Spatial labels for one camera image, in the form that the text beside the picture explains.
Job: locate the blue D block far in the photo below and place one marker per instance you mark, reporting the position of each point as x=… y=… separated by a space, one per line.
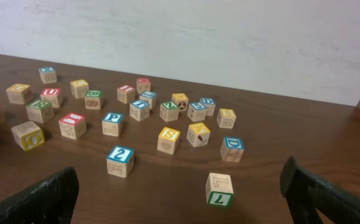
x=210 y=105

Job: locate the red I block upper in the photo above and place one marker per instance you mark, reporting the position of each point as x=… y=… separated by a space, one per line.
x=126 y=94

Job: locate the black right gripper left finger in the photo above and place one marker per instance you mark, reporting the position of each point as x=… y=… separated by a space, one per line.
x=51 y=200

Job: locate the yellow O side block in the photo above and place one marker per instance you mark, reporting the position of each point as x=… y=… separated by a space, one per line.
x=28 y=135

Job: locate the green 7 wooden block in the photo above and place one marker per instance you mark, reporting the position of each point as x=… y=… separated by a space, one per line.
x=219 y=190

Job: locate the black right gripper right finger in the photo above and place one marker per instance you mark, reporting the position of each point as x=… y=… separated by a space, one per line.
x=307 y=195

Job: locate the red i block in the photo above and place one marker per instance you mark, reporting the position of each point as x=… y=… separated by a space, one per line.
x=126 y=94
x=72 y=125

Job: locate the blue P wooden block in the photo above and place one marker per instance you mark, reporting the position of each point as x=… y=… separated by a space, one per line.
x=112 y=124

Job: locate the red I block lower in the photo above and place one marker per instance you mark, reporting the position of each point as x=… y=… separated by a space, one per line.
x=72 y=125

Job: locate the green R wooden block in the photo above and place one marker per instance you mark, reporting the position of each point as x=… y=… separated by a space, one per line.
x=39 y=111

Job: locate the red block far top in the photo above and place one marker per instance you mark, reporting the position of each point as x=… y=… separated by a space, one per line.
x=143 y=84

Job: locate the blue D block near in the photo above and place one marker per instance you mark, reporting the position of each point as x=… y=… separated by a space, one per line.
x=231 y=149

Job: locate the yellow monkey picture block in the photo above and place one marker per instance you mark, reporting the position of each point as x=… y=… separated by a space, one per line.
x=181 y=100

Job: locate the yellow 8 wooden block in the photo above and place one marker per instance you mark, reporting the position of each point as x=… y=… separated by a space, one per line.
x=226 y=118

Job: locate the yellow O top block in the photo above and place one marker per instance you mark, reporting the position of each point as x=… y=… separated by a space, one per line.
x=20 y=94

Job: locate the blue 5 wooden block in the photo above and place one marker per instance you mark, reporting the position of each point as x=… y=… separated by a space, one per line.
x=196 y=111

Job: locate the blue X wooden block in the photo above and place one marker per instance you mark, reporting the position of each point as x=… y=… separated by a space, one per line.
x=48 y=75

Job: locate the blue T wooden block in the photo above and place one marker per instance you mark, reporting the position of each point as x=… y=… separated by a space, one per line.
x=139 y=110

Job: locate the blue 2 wooden block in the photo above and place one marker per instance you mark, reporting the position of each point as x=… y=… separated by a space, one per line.
x=120 y=161

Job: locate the yellow block centre top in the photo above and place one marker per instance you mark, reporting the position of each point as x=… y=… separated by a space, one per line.
x=79 y=88

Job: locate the yellow S wooden block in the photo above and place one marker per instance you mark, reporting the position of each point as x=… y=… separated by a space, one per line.
x=168 y=140

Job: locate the blue d block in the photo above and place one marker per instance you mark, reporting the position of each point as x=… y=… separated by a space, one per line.
x=210 y=105
x=231 y=149

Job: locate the yellow picture wooden block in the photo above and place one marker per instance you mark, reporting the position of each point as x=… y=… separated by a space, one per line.
x=198 y=134

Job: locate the green B wooden block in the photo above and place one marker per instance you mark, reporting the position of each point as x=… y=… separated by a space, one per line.
x=94 y=99

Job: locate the blue L wooden block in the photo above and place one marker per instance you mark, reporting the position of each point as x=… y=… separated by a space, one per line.
x=150 y=97

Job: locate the green Z wooden block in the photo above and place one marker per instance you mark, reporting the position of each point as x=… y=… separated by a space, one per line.
x=169 y=111

